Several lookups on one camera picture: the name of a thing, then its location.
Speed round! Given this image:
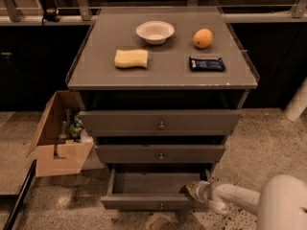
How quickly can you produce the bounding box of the grey middle drawer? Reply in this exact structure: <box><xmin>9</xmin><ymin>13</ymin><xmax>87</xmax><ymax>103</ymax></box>
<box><xmin>95</xmin><ymin>145</ymin><xmax>225</xmax><ymax>164</ymax></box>

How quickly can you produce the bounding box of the dark blue snack bar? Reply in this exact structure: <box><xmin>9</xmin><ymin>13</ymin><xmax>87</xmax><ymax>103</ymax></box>
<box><xmin>189</xmin><ymin>57</ymin><xmax>225</xmax><ymax>72</ymax></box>

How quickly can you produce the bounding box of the white paper bowl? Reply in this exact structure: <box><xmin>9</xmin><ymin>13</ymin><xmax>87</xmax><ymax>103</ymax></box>
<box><xmin>136</xmin><ymin>21</ymin><xmax>175</xmax><ymax>45</ymax></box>

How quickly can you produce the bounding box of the orange fruit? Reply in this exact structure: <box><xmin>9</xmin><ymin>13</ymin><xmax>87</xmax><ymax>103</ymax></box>
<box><xmin>193</xmin><ymin>29</ymin><xmax>213</xmax><ymax>49</ymax></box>

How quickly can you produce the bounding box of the yellow sponge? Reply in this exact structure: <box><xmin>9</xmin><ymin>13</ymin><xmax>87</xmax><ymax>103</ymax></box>
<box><xmin>114</xmin><ymin>50</ymin><xmax>149</xmax><ymax>68</ymax></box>

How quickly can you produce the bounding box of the grey top drawer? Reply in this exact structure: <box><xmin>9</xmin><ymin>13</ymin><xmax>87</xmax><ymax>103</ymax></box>
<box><xmin>80</xmin><ymin>109</ymin><xmax>241</xmax><ymax>137</ymax></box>

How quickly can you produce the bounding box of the grey drawer cabinet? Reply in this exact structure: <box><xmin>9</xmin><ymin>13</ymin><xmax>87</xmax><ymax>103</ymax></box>
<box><xmin>64</xmin><ymin>5</ymin><xmax>261</xmax><ymax>186</ymax></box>

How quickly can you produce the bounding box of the green crumpled bag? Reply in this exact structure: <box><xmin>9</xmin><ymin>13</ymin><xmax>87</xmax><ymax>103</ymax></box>
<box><xmin>68</xmin><ymin>114</ymin><xmax>84</xmax><ymax>139</ymax></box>

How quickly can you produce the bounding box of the black bar on floor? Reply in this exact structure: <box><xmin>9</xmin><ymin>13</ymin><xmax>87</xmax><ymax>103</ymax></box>
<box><xmin>0</xmin><ymin>160</ymin><xmax>36</xmax><ymax>230</ymax></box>

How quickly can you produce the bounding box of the grey drawer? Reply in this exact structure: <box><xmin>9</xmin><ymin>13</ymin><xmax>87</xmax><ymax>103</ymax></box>
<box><xmin>95</xmin><ymin>145</ymin><xmax>225</xmax><ymax>164</ymax></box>
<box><xmin>101</xmin><ymin>167</ymin><xmax>204</xmax><ymax>211</ymax></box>
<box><xmin>80</xmin><ymin>109</ymin><xmax>241</xmax><ymax>137</ymax></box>

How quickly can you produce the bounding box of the brown cardboard box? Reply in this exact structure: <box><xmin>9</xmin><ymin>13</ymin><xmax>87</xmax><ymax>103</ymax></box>
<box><xmin>27</xmin><ymin>91</ymin><xmax>94</xmax><ymax>177</ymax></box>

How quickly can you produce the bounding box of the small black device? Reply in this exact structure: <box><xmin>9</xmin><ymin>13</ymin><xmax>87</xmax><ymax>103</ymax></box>
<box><xmin>43</xmin><ymin>8</ymin><xmax>60</xmax><ymax>22</ymax></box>

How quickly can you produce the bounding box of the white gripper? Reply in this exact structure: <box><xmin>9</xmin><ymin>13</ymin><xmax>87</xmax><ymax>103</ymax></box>
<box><xmin>186</xmin><ymin>181</ymin><xmax>210</xmax><ymax>203</ymax></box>

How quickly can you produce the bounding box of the white post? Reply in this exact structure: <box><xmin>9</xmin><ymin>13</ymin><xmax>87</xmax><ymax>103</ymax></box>
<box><xmin>283</xmin><ymin>77</ymin><xmax>307</xmax><ymax>121</ymax></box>

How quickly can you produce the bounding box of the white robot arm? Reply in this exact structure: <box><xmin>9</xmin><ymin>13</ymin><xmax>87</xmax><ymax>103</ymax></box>
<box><xmin>186</xmin><ymin>174</ymin><xmax>307</xmax><ymax>230</ymax></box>

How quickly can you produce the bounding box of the grey bottom drawer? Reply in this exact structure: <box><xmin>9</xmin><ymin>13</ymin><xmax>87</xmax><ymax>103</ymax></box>
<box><xmin>101</xmin><ymin>167</ymin><xmax>204</xmax><ymax>211</ymax></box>

